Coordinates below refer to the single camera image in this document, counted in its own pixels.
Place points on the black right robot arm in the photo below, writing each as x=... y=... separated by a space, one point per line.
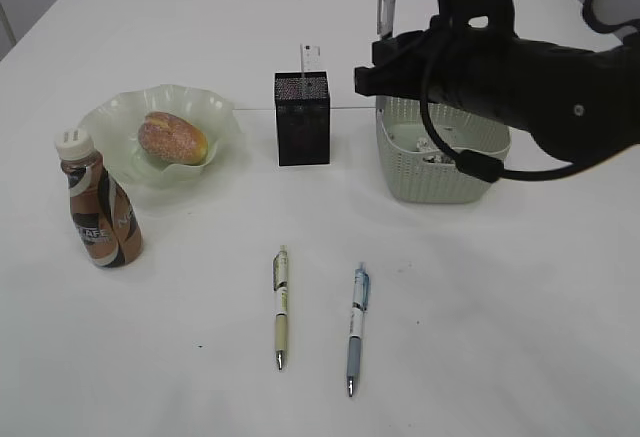
x=574 y=103

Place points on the black mesh pen holder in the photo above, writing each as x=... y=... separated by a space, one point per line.
x=302 y=105

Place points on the sugared bread roll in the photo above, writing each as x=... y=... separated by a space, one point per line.
x=172 y=139

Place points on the white grey pen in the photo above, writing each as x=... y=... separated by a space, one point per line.
x=385 y=17

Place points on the green plastic basket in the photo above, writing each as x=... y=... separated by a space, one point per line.
x=399 y=125

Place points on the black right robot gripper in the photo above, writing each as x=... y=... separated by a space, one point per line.
x=473 y=70

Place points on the clear plastic ruler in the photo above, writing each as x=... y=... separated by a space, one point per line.
x=310 y=58

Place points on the light blue pen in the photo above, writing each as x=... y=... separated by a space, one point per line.
x=356 y=325

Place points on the cream patterned pen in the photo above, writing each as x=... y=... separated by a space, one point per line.
x=280 y=276

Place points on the brown Nescafe coffee bottle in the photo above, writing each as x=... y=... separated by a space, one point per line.
x=100 y=209

